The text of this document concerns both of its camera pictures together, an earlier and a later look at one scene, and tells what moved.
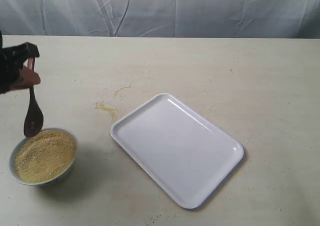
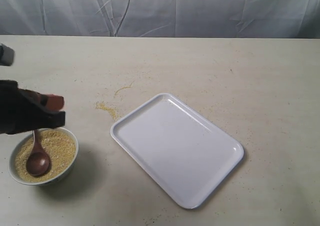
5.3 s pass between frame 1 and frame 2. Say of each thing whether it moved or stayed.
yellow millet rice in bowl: stayed
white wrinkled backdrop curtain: stayed
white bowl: stayed
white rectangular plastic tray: stayed
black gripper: moved
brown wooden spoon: moved
